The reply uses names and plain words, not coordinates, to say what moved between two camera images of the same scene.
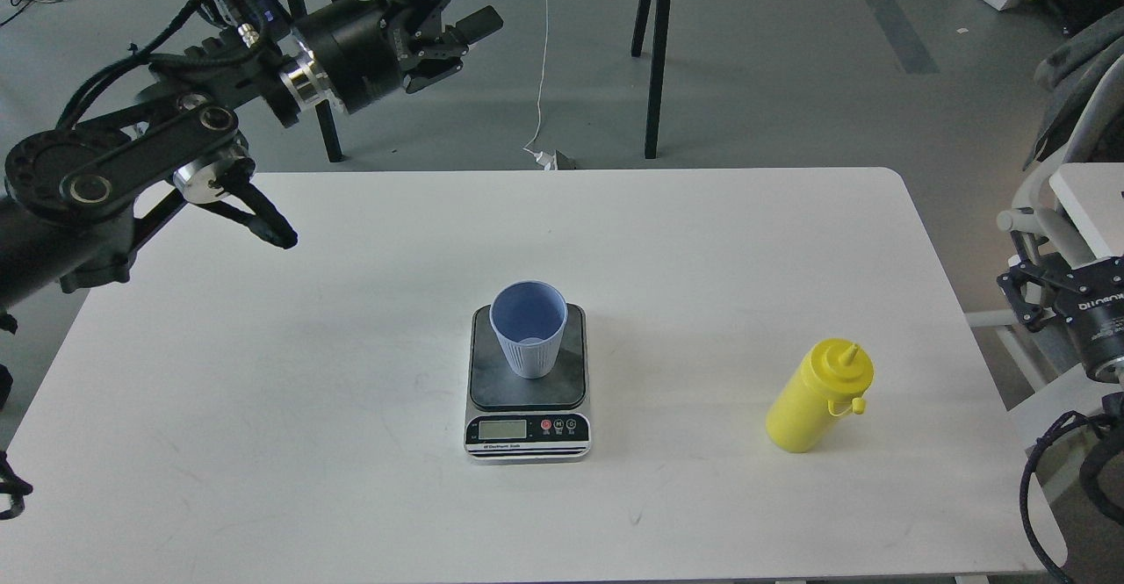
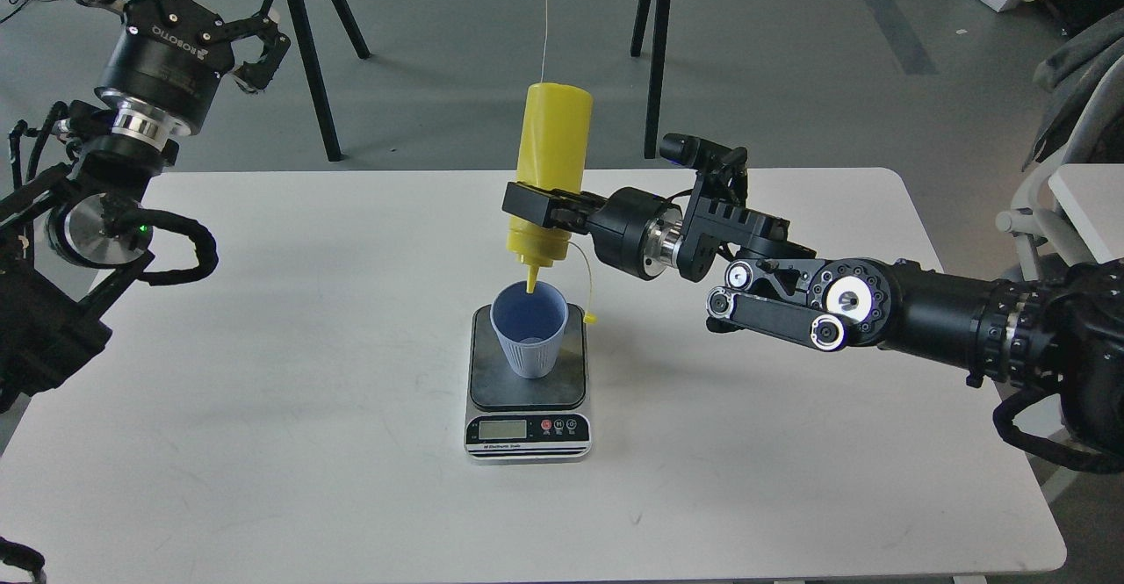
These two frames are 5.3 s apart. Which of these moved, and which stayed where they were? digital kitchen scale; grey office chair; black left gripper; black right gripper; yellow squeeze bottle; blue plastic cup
Moved: black left gripper; yellow squeeze bottle; black right gripper
Stayed: digital kitchen scale; blue plastic cup; grey office chair
